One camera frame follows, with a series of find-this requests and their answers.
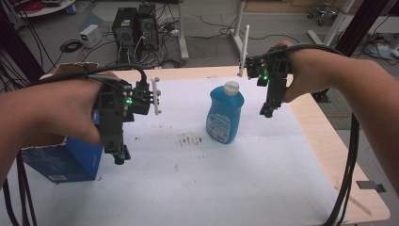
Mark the dark curtain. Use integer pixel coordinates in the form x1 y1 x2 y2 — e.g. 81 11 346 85
334 0 394 58
0 4 45 93

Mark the grey tape piece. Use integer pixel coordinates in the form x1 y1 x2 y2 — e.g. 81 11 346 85
355 180 388 194

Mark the person's left hand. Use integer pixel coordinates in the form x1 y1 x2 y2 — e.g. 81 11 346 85
40 71 120 147

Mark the small white box device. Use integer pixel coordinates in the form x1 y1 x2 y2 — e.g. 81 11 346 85
78 24 104 49

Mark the person's right hand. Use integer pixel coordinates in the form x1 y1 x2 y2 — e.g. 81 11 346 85
273 40 318 104

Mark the white desk leg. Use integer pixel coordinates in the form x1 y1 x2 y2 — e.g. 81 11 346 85
230 0 249 58
176 0 190 61

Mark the office chair wheel base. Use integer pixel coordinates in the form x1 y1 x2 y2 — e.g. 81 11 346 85
306 2 341 28

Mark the white power strip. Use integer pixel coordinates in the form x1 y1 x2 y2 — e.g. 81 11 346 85
162 27 181 38

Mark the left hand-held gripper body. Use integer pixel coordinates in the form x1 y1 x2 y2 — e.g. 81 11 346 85
94 76 163 154

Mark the coiled black cable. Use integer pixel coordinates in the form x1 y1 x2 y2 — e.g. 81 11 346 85
58 39 84 54

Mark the white table mat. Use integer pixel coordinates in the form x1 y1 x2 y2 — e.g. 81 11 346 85
0 76 347 226

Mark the red coiled cable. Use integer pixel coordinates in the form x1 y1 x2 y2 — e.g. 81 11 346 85
16 0 45 14

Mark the blue bottle with white cap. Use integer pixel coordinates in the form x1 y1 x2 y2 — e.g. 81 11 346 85
205 80 246 145

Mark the blue cardboard box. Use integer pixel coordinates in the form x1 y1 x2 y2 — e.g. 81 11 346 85
20 61 105 184

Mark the black computer tower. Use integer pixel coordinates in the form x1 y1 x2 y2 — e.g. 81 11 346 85
136 3 158 52
111 7 138 49

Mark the white metal stand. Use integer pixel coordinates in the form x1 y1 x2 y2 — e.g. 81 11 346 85
306 0 357 47

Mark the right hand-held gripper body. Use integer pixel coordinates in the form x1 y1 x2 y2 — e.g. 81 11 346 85
237 24 294 106

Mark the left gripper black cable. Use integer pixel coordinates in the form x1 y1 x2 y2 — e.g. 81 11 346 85
29 63 149 92

